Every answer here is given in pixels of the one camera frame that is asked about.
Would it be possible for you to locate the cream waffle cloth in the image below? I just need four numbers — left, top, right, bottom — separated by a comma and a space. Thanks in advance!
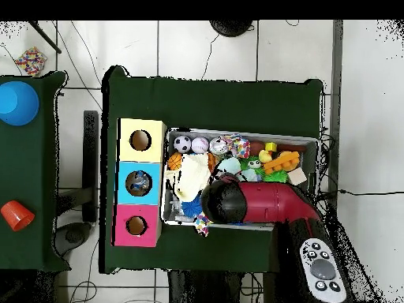
173, 153, 213, 204

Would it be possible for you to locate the mint green cloth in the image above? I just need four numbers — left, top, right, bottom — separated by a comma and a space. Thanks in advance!
216, 157, 245, 178

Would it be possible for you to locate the clear plastic packet blue label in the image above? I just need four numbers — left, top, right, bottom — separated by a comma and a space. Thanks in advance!
127, 176, 148, 196

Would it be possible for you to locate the shallow clear mesh bin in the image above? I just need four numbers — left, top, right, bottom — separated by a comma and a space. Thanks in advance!
162, 128, 320, 234

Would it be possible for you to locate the wooden box with three holes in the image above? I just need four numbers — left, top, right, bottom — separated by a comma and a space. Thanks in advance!
113, 117, 168, 249

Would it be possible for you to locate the small baseball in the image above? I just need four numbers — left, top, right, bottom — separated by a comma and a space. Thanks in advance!
191, 137, 210, 155

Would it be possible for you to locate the small orange basketball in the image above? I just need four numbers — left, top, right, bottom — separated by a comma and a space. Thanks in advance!
167, 154, 184, 171

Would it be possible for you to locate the small soccer ball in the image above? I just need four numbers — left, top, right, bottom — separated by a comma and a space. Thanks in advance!
173, 135, 193, 155

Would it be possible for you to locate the blue spiky ball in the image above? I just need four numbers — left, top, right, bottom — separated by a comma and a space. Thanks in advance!
181, 195, 204, 220

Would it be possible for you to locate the colourful patterned cloth pouch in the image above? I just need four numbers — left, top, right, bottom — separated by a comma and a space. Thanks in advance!
223, 133, 252, 159

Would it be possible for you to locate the green spiky toy with eyes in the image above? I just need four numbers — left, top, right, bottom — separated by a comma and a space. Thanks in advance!
239, 156, 290, 184

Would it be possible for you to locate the colourful spotted plush toy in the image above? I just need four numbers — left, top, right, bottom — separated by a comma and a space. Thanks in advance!
194, 213, 212, 238

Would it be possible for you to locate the dark green table cloth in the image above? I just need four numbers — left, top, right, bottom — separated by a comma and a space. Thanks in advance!
99, 65, 324, 279

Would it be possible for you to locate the orange toy brick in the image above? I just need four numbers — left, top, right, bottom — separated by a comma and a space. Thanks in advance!
262, 150, 302, 177

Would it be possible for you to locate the black round stand base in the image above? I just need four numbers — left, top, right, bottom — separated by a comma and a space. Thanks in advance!
209, 20, 255, 38

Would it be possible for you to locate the green covered side table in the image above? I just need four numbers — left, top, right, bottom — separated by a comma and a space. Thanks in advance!
0, 70, 69, 274

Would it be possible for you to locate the red cup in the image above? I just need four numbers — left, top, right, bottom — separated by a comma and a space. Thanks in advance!
0, 200, 36, 232

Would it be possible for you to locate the blue bowl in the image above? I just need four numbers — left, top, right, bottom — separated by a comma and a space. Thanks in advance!
0, 80, 40, 127

